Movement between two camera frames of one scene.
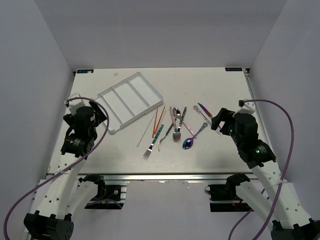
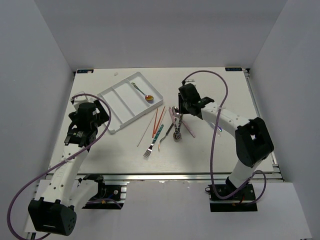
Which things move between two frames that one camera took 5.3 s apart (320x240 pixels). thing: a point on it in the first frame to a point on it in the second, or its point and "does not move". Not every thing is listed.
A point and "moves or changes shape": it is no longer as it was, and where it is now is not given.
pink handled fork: (166, 135) does not move
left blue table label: (83, 71) does not move
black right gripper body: (228, 117) to (187, 105)
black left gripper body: (99, 117) does not move
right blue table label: (233, 69) does not move
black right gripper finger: (214, 126) to (182, 108)
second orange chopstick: (159, 120) does not move
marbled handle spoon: (177, 135) does not move
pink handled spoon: (177, 112) does not move
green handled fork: (150, 148) does not move
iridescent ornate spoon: (188, 143) to (147, 97)
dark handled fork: (177, 113) moves or changes shape
